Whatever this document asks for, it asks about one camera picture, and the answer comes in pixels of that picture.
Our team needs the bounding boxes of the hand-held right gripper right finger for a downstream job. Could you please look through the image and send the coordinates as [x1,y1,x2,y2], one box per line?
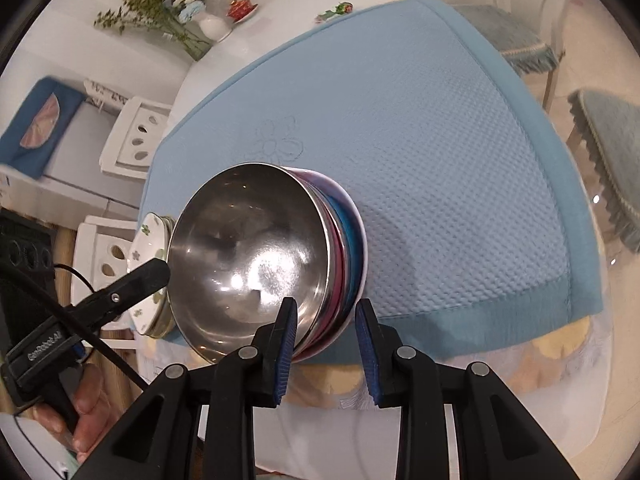
[354,298,548,480]

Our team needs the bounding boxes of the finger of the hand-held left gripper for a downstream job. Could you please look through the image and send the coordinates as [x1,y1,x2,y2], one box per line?
[70,257,172,332]

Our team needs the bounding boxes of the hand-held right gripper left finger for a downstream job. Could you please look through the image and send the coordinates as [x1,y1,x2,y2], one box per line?
[97,296,299,480]

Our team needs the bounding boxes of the large white floral plate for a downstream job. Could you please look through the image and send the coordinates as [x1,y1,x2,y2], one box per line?
[127,212,177,337]

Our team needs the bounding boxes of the pink bowl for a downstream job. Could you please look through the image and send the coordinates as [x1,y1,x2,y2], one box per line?
[287,166,370,361]

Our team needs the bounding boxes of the small steel bowl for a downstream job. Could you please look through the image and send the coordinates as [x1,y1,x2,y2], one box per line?
[166,162,347,364]

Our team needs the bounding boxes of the blue steel-lined bowl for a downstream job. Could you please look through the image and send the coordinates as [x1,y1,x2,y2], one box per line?
[320,195,363,331]

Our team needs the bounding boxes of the person's left forearm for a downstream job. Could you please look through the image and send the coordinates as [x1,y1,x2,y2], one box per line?
[0,412,76,480]

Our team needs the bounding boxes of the person's left hand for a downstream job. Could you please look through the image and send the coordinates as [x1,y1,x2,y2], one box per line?
[37,362,108,466]

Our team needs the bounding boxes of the white wooden chair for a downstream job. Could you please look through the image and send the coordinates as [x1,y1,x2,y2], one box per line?
[70,214,146,333]
[99,96,173,178]

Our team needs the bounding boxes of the white refrigerator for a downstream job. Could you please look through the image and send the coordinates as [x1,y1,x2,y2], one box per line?
[0,75,131,211]

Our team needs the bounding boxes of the blue fridge cover cloth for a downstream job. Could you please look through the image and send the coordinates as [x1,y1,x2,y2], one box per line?
[0,76,85,179]

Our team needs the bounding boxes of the light blue table mat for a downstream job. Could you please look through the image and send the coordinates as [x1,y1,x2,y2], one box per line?
[137,0,606,361]

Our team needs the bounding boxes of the glass vase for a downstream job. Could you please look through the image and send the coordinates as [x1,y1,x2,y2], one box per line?
[185,35,213,62]

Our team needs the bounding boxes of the white ribbed vase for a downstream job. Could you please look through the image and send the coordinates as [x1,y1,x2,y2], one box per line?
[197,14,233,43]

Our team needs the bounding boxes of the green dried flower bunch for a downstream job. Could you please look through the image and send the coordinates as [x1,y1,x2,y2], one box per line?
[94,0,201,56]

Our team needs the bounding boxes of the red lidded cup with saucer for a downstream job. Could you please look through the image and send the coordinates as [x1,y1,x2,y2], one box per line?
[226,0,260,24]

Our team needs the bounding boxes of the blue cushioned chair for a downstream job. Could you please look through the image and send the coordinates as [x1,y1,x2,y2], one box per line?
[566,87,640,256]
[452,0,568,113]

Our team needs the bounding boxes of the small colourful floral ornament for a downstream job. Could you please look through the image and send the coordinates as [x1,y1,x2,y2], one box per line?
[314,2,355,24]

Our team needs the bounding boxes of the thin black cable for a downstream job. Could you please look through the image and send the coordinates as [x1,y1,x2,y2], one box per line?
[52,264,98,295]

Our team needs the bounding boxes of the white wall rack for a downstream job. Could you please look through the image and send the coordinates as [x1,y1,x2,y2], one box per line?
[82,77,132,111]

